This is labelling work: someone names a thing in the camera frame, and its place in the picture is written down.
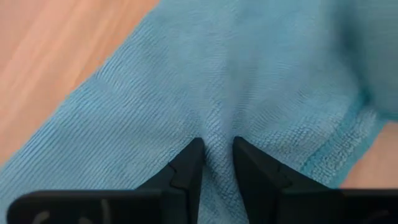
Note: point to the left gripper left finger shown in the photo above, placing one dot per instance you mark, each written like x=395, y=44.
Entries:
x=186, y=174

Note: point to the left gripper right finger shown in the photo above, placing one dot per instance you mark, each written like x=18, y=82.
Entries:
x=258, y=177

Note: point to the blue microfiber towel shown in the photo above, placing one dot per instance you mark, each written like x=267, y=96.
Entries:
x=217, y=77

